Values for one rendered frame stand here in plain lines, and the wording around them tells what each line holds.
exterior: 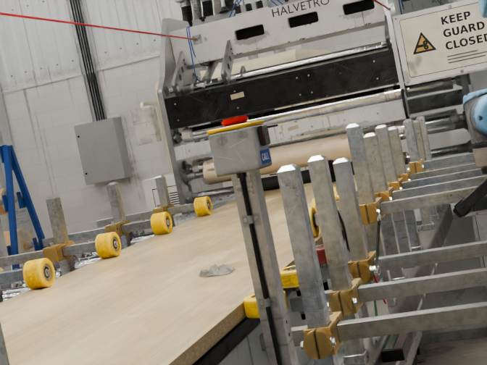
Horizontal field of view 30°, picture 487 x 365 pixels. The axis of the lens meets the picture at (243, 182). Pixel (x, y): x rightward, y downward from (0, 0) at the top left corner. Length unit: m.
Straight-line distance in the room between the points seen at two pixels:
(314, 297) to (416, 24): 2.86
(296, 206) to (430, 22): 2.82
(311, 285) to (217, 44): 3.34
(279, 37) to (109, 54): 7.53
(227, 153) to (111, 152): 10.65
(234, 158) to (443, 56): 3.07
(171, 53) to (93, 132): 7.22
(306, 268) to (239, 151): 0.36
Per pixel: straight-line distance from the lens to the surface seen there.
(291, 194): 1.58
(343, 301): 1.83
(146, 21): 11.92
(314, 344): 1.60
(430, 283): 1.87
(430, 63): 4.32
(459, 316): 1.62
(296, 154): 4.46
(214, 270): 2.10
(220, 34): 4.85
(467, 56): 4.31
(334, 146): 4.42
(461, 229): 4.52
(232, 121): 1.32
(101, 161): 12.03
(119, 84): 12.08
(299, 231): 1.59
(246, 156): 1.30
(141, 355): 1.43
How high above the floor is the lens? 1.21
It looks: 3 degrees down
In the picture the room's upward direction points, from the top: 11 degrees counter-clockwise
